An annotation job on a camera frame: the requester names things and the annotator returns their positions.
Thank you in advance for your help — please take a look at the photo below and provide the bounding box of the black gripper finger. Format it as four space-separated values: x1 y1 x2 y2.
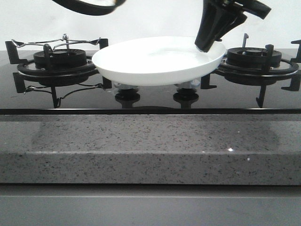
195 5 238 52
215 14 247 41

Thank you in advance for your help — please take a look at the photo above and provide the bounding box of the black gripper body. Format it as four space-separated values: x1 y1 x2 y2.
204 0 271 19

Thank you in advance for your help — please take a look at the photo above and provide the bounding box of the white round plate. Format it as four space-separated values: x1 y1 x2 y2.
92 36 226 86

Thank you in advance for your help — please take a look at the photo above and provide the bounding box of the black frying pan green handle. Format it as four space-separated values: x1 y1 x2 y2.
53 0 125 16

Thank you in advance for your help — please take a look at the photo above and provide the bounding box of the right black burner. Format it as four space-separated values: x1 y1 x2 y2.
226 47 268 69

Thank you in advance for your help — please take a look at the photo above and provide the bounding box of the black burner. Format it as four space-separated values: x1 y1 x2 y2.
33 49 87 69
226 47 268 69

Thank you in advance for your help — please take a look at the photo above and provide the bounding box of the right black pan support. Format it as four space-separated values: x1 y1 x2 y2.
200 33 301 108

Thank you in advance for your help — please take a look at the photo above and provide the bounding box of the black pan support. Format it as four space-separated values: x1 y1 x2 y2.
200 33 301 108
5 38 112 108

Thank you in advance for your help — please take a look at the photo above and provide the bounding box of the black glass gas hob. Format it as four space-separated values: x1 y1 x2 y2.
0 51 301 115

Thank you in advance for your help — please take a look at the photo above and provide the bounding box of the right silver stove knob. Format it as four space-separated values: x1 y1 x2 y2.
175 79 201 90

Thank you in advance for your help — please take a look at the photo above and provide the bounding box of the silver stove knob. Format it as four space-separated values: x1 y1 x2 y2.
113 82 139 92
175 79 201 90

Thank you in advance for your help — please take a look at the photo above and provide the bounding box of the left silver stove knob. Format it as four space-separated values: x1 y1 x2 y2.
113 82 139 92

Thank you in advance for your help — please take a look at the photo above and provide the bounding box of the left black burner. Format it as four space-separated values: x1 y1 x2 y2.
33 49 87 69

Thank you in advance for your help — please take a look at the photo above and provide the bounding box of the left black pan support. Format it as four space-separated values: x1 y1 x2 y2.
5 38 112 108

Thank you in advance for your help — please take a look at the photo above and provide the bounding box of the chrome wire pan trivet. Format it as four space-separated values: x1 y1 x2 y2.
11 33 101 51

